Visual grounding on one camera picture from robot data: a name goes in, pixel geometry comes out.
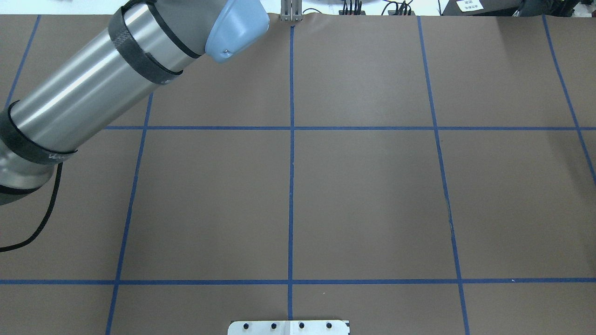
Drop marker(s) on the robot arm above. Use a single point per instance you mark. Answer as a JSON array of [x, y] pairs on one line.
[[147, 44]]

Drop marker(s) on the aluminium frame post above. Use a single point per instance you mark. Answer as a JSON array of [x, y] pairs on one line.
[[291, 10]]

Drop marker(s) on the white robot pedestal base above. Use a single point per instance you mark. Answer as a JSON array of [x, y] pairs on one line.
[[289, 327]]

